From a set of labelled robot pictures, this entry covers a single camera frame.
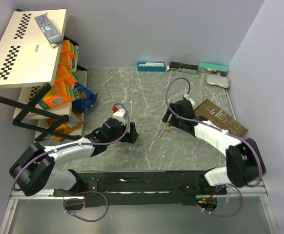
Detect long shackle brass padlock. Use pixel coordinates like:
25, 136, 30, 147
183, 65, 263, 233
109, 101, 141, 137
158, 125, 171, 137

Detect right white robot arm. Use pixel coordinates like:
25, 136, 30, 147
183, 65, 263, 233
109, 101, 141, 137
162, 99, 266, 194

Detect brown foil package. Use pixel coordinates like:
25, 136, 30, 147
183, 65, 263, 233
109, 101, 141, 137
194, 99, 248, 137

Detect black flat box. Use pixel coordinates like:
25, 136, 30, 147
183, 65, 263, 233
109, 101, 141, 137
169, 61, 199, 74

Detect grey white pouch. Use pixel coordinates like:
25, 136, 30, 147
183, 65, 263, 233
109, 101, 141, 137
205, 74, 231, 89

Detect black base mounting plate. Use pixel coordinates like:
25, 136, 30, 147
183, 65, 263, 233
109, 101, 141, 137
53, 170, 227, 207

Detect blue flat box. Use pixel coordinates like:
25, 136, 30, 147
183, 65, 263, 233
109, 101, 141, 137
137, 61, 170, 72

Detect teal flat box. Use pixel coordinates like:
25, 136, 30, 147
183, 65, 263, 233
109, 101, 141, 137
198, 62, 228, 76

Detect blue doritos chip bag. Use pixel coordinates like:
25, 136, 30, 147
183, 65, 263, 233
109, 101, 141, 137
72, 82, 98, 113

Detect orange snack bag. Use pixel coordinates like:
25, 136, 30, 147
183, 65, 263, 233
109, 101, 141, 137
46, 110, 84, 142

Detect orange green snack box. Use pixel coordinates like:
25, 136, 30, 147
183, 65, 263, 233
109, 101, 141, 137
38, 81, 75, 110

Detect stacked orange snack boxes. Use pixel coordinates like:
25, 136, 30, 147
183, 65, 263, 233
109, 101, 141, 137
55, 39, 80, 86

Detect checkerboard calibration board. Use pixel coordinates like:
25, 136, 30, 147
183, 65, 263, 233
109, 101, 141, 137
0, 9, 67, 88

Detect silver blue carton box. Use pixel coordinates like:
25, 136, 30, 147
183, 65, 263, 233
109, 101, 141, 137
35, 14, 63, 48

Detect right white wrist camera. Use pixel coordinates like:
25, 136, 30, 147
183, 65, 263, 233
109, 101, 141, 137
183, 93, 195, 106

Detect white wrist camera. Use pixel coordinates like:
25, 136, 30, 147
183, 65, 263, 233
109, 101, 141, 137
112, 106, 127, 125
183, 93, 195, 106

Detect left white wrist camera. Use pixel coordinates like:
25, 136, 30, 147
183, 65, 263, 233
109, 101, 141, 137
112, 106, 127, 125

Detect black frame white shelf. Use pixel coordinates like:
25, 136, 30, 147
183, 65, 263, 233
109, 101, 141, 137
0, 9, 88, 142

